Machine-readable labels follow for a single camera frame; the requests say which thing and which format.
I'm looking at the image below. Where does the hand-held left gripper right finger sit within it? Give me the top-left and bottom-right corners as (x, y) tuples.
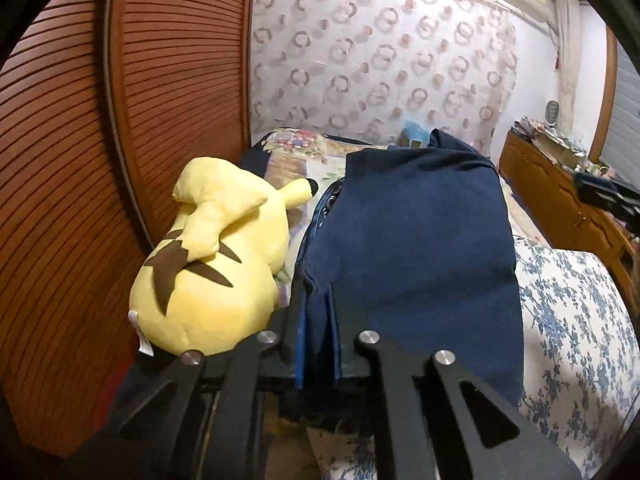
(327, 285), (583, 480)

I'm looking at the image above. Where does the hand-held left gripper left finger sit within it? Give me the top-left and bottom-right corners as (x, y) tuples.
(60, 280), (308, 480)

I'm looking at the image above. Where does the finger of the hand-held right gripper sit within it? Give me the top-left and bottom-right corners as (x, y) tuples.
(574, 172), (626, 207)

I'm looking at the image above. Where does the navy printed t-shirt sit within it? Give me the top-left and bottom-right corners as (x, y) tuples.
(277, 128), (525, 431)

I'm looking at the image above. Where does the cardboard box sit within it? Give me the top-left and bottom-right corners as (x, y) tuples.
(552, 147), (586, 168)

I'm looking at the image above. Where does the long wooden cabinet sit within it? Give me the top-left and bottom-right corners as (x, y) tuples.
(499, 130), (640, 301)

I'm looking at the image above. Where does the grey window blind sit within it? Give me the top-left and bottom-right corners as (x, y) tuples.
(602, 45), (640, 171)

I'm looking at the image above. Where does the yellow plush toy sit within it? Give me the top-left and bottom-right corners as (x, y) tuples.
(129, 156), (319, 358)

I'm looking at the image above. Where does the floral bed with blanket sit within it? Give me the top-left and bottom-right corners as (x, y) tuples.
(280, 237), (638, 480)

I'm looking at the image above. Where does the tied beige curtain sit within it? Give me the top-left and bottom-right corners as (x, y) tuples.
(552, 0), (583, 136)

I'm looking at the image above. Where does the dark circle-patterned pillow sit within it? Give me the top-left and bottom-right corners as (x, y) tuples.
(292, 177), (348, 306)

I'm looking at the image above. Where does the teal cloth bundle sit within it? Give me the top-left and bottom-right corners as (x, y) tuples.
(400, 119), (432, 148)

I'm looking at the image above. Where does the sheer circle-patterned curtain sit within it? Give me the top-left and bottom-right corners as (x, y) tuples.
(249, 0), (518, 168)

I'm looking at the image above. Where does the wooden louvered wardrobe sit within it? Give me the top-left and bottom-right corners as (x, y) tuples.
(0, 0), (258, 461)

